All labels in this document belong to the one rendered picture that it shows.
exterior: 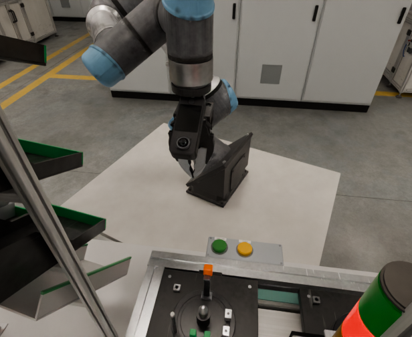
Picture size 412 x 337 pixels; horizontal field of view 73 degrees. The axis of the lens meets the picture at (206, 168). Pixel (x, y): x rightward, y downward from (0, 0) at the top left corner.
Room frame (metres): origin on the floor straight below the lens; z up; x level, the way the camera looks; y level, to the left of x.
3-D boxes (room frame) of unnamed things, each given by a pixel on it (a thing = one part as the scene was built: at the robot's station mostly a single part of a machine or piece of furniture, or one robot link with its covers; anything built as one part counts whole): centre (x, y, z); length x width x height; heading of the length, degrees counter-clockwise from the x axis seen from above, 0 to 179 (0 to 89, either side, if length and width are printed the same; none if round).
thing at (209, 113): (0.49, 0.02, 1.37); 0.09 x 0.08 x 0.12; 172
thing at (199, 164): (0.48, 0.01, 1.27); 0.06 x 0.03 x 0.09; 172
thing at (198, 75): (0.48, 0.03, 1.45); 0.08 x 0.08 x 0.05
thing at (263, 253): (0.45, -0.11, 0.93); 0.21 x 0.07 x 0.06; 82
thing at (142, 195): (0.80, -0.01, 0.84); 0.90 x 0.70 x 0.03; 62
